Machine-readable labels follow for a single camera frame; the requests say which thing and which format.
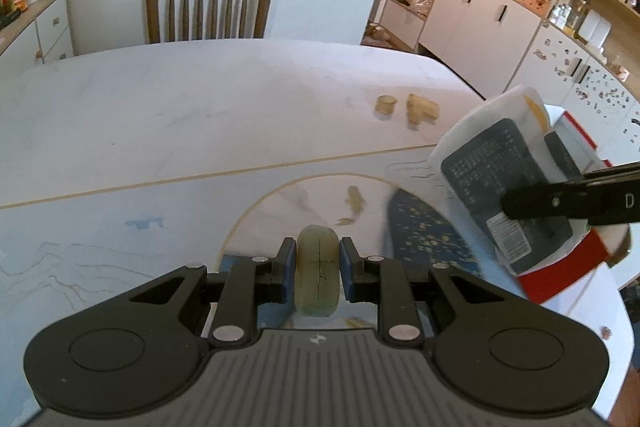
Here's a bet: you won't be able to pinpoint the printed table mat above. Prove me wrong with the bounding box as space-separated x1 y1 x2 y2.
0 142 501 427

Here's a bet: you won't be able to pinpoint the white wooden sideboard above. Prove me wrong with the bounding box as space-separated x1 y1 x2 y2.
0 0 76 68

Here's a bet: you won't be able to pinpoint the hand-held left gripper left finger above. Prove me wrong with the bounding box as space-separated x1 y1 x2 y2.
75 237 299 348

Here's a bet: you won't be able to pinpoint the white cabinet with stickers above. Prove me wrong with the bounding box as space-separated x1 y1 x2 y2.
515 22 640 188

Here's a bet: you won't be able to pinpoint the pair of beige slippers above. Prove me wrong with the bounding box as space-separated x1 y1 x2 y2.
365 22 393 42

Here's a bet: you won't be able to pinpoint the white printed snack bag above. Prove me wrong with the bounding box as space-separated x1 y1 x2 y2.
432 86 628 278

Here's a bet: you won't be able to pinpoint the white cardboard box red edges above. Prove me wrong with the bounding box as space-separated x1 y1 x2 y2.
515 104 631 305

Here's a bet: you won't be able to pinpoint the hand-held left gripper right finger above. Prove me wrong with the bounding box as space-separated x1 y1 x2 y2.
339 237 563 348

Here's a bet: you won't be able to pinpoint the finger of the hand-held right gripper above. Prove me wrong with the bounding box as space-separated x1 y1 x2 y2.
582 162 640 182
501 181 591 222

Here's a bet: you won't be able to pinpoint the pale round silicone cap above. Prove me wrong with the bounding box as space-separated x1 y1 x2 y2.
295 225 341 317

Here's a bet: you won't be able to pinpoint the large translucent yellow block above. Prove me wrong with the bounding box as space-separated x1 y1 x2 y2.
407 94 441 118

